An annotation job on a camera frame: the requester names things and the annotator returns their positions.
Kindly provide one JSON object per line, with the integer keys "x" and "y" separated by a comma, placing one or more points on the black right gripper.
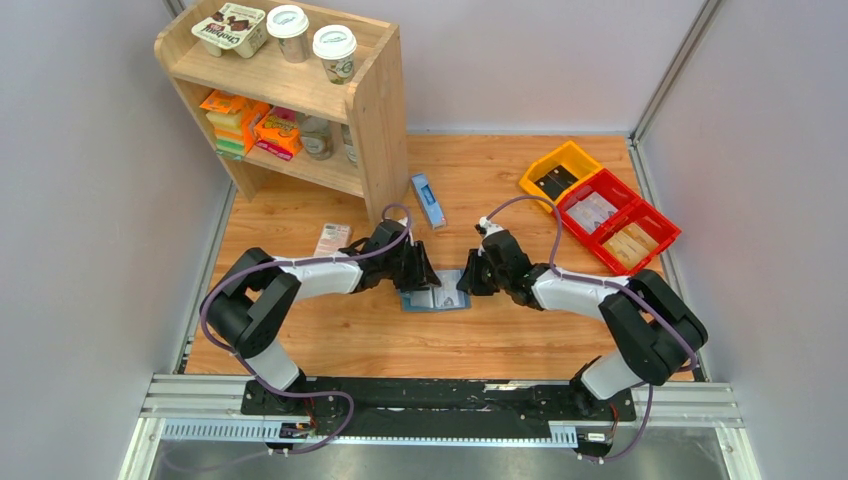
{"x": 468, "y": 281}

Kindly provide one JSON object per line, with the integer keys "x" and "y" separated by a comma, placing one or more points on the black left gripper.
{"x": 423, "y": 272}

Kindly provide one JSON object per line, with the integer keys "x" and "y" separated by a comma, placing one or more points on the blue leather card holder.
{"x": 443, "y": 298}

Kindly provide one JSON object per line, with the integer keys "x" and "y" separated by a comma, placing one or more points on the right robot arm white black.
{"x": 655, "y": 333}

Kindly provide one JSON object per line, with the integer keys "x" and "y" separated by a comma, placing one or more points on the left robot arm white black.
{"x": 245, "y": 311}

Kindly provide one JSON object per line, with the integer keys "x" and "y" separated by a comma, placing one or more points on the black card in yellow bin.
{"x": 555, "y": 182}

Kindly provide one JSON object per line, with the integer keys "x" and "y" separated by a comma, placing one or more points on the blue rectangular box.
{"x": 430, "y": 205}

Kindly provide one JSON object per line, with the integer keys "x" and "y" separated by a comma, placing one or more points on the small pink packet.
{"x": 333, "y": 237}

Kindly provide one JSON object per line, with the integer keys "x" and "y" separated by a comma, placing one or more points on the middle red plastic bin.
{"x": 587, "y": 210}

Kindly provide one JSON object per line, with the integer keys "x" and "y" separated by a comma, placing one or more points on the red plastic bin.
{"x": 587, "y": 210}
{"x": 632, "y": 237}

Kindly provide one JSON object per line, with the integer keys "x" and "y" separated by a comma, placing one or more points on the yellow plastic bin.
{"x": 573, "y": 158}

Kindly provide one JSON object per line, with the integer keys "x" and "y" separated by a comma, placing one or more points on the near red plastic bin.
{"x": 632, "y": 237}

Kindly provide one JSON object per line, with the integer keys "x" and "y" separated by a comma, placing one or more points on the right glass jar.
{"x": 350, "y": 150}

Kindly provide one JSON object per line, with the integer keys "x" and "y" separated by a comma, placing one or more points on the glass jar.
{"x": 350, "y": 150}
{"x": 316, "y": 136}

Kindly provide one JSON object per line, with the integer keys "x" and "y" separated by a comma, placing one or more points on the left glass jar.
{"x": 316, "y": 136}

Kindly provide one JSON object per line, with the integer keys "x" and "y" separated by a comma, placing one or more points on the orange pink snack bag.
{"x": 277, "y": 133}

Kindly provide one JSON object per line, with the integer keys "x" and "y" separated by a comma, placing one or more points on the wooden shelf unit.
{"x": 372, "y": 104}

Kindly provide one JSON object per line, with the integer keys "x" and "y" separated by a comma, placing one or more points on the stack of coloured sponges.
{"x": 228, "y": 132}

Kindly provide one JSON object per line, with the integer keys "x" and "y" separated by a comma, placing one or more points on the orange snack box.
{"x": 251, "y": 111}

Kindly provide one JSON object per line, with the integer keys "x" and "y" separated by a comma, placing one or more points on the right white lidded paper cup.
{"x": 335, "y": 45}

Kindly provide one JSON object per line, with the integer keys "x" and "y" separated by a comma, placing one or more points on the white lidded paper cup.
{"x": 288, "y": 25}
{"x": 335, "y": 45}

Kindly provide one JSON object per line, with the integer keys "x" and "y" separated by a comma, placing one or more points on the left white lidded paper cup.
{"x": 288, "y": 25}

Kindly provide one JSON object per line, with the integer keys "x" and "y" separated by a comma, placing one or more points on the chocolate pudding cup pack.
{"x": 233, "y": 27}

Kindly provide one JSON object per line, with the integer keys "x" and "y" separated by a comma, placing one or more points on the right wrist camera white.
{"x": 486, "y": 228}

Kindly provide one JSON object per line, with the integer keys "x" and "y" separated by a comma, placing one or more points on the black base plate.
{"x": 435, "y": 408}

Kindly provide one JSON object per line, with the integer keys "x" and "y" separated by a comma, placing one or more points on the aluminium rail frame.
{"x": 207, "y": 408}

